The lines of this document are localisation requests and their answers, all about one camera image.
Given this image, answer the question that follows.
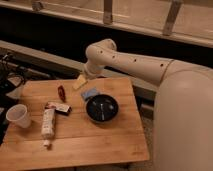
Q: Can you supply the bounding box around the wooden board table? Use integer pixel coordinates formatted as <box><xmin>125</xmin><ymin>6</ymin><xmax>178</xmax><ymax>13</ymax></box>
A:
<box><xmin>0</xmin><ymin>78</ymin><xmax>149</xmax><ymax>170</ymax></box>

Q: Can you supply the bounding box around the white toothpaste tube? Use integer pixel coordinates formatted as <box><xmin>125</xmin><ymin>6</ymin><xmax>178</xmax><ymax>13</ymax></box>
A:
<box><xmin>41</xmin><ymin>108</ymin><xmax>55</xmax><ymax>148</ymax></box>

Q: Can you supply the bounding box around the black bowl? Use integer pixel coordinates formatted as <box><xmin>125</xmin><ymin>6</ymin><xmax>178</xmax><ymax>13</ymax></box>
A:
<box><xmin>86</xmin><ymin>94</ymin><xmax>119</xmax><ymax>123</ymax></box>

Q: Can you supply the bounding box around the blue sponge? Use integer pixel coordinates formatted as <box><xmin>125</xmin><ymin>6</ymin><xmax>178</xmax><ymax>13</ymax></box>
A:
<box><xmin>81</xmin><ymin>88</ymin><xmax>99</xmax><ymax>101</ymax></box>

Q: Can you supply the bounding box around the metal rail frame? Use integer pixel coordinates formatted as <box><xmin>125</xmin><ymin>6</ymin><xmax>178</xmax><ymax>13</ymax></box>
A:
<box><xmin>0</xmin><ymin>0</ymin><xmax>213</xmax><ymax>48</ymax></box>

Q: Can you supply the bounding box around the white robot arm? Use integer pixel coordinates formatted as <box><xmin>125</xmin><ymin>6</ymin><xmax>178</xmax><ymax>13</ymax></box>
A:
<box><xmin>82</xmin><ymin>39</ymin><xmax>213</xmax><ymax>171</ymax></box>

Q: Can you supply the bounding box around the red small object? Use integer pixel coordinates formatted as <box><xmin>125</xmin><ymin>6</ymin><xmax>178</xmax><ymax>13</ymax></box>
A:
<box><xmin>58</xmin><ymin>85</ymin><xmax>66</xmax><ymax>102</ymax></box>

